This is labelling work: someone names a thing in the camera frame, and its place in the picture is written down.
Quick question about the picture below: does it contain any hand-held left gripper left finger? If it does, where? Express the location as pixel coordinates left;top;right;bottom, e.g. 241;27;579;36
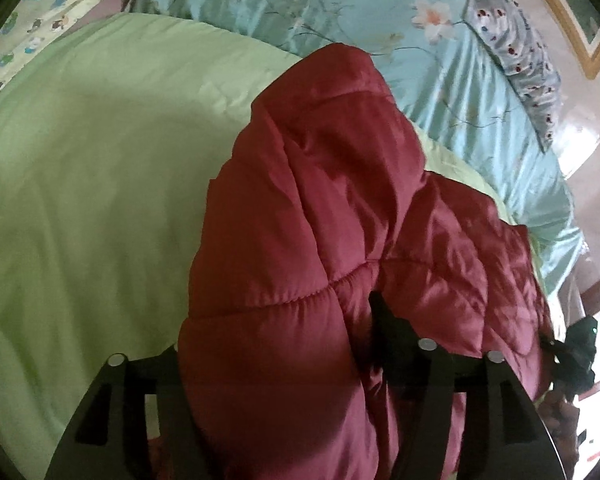
44;344;203;480

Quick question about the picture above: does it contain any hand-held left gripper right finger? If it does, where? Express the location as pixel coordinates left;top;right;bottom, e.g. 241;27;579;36
367;290;565;480

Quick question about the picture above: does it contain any red quilted jacket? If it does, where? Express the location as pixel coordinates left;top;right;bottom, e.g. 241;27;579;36
177;42;557;480

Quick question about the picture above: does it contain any light green blanket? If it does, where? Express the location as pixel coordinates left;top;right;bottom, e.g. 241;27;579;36
0;12;553;480

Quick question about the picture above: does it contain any grey floral pillow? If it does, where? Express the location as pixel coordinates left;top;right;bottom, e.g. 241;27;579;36
461;0;567;155

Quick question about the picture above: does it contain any blue floral quilt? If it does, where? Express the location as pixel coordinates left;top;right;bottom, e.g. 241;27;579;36
129;0;589;282

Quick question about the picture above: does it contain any framed wall picture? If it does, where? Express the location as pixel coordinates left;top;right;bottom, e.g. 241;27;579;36
511;0;600;81

